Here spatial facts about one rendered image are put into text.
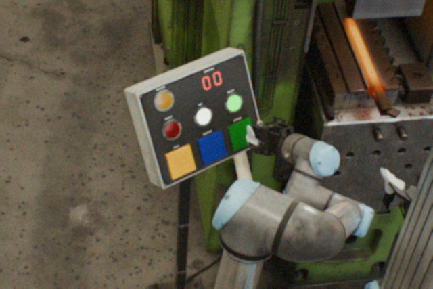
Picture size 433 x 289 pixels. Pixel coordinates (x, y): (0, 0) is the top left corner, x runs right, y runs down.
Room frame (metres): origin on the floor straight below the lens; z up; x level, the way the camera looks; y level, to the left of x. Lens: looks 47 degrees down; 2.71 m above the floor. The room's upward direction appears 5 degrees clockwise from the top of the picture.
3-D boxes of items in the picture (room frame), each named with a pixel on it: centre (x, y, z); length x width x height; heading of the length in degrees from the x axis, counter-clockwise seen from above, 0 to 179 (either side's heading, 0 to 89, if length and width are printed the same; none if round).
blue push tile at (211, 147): (1.54, 0.01, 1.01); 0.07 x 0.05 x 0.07; 127
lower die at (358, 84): (2.04, -0.40, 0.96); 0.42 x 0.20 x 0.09; 12
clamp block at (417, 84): (1.93, -0.61, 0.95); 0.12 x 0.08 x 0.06; 12
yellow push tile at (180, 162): (1.48, 0.09, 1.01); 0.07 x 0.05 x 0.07; 127
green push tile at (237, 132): (1.60, -0.07, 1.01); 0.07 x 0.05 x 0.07; 127
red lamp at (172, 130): (1.51, 0.12, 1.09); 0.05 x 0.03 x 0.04; 102
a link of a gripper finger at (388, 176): (1.48, -0.49, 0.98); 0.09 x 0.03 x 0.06; 48
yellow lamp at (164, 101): (1.55, 0.14, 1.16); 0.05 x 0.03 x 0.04; 102
